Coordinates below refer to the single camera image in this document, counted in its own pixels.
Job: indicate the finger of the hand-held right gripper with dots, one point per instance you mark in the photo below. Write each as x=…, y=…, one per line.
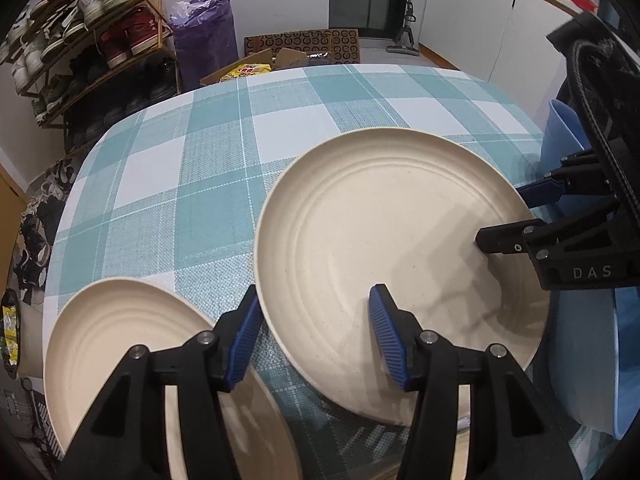
x=505, y=241
x=540, y=193

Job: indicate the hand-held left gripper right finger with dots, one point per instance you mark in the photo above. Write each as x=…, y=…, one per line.
x=387, y=340

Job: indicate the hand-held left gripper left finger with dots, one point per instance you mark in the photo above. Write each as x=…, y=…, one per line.
x=245, y=340

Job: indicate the blue bowl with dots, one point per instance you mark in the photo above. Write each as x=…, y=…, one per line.
x=585, y=360
x=560, y=135

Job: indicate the cream round plate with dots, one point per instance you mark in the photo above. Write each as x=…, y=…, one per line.
x=350, y=240
x=125, y=320

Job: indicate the red paper bag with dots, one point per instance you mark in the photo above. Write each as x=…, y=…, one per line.
x=582, y=1

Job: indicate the white kitchen cabinet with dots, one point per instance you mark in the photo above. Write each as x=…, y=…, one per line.
x=480, y=25

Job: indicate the grey stick vacuum cleaner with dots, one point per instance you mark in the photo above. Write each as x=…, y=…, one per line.
x=402, y=42

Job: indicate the pile of dark shoes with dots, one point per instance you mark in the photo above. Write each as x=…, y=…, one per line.
x=35, y=250

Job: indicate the yellow green snack packet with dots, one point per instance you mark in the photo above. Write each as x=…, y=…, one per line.
x=10, y=335

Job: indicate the dark plastic packet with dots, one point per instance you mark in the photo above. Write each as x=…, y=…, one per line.
x=319, y=58

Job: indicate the wooden room door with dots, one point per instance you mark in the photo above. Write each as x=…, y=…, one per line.
x=10, y=185

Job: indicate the open cardboard box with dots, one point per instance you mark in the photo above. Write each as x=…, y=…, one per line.
x=290, y=57

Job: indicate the brown patterned cardboard box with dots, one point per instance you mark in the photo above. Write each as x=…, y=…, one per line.
x=300, y=40

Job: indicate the purple plastic bag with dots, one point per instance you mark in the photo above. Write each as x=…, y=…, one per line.
x=205, y=45

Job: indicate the wooden shoe rack with shoes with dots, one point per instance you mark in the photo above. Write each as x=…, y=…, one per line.
x=135, y=35

